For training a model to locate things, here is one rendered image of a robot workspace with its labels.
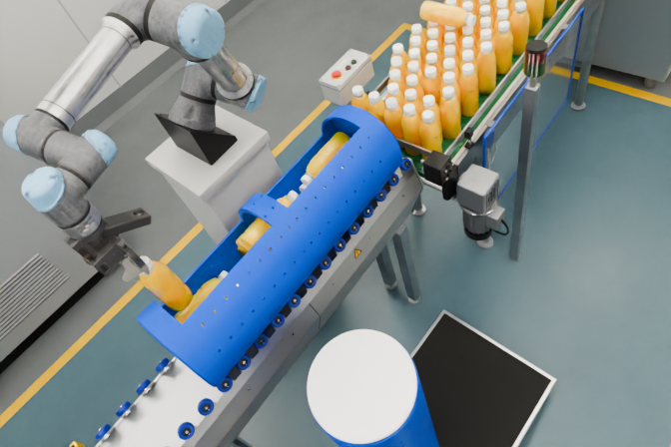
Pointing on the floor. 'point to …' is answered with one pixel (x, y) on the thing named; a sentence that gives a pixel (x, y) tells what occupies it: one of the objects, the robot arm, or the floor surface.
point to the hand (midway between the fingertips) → (142, 264)
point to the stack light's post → (524, 166)
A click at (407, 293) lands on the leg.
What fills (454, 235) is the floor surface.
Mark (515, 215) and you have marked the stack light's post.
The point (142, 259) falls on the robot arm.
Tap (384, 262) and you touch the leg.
